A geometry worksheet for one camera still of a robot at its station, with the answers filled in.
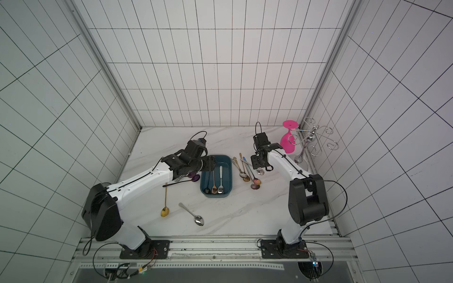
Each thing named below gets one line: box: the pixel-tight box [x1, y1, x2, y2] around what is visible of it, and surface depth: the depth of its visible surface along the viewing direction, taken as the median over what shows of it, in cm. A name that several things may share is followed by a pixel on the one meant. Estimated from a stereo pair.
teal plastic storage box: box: [199, 154, 233, 199], surface depth 94 cm
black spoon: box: [204, 170, 211, 194], surface depth 91 cm
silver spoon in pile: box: [232, 156, 248, 179], surface depth 99 cm
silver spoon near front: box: [178, 202, 205, 227], surface depth 83 cm
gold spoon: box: [160, 182, 170, 217], surface depth 85 cm
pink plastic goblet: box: [280, 120, 299, 154], surface depth 90 cm
